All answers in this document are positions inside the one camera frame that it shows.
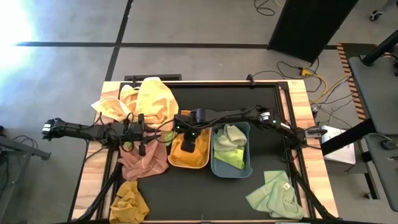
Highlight yellow striped towel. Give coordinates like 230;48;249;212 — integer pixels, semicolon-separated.
91;77;180;131

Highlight yellow extension cable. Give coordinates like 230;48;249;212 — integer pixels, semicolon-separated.
299;67;351;106

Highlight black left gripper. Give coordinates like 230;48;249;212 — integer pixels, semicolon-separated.
131;113;164;156

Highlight blue plastic basket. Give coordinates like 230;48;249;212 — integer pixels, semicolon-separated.
210;121;253;179

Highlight white box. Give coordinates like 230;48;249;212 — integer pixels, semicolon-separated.
321;125;357;165

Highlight gray desk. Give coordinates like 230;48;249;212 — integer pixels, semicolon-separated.
348;55;398;135
363;133;398;213

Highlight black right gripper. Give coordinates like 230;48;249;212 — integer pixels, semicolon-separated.
174;114;200;153

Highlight mustard yellow towel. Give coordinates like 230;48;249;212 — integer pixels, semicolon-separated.
170;129;211;167
108;180;150;224

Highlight black cable loop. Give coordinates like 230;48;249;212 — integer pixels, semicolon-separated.
254;0;277;17

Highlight gray metal stand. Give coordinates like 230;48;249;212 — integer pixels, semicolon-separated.
0;124;52;200

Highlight black tube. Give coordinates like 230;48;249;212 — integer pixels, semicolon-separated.
361;29;398;67

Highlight light green tagged towel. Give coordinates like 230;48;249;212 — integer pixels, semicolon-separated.
245;170;305;220
213;123;248;153

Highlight black bar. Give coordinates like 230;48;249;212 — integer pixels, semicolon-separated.
124;73;183;82

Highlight black partition panel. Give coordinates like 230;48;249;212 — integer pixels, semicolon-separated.
269;0;360;65

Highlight orange plastic basket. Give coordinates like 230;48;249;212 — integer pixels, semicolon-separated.
167;109;213;170

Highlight caster wheel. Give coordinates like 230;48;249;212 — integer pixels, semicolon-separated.
369;9;384;21

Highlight black beam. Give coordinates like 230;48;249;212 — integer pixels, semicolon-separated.
320;118;377;156

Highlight pink striped towel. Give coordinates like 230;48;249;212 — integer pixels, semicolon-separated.
117;132;170;182

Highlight lime green towel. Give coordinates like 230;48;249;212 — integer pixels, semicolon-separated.
162;130;175;147
213;146;246;170

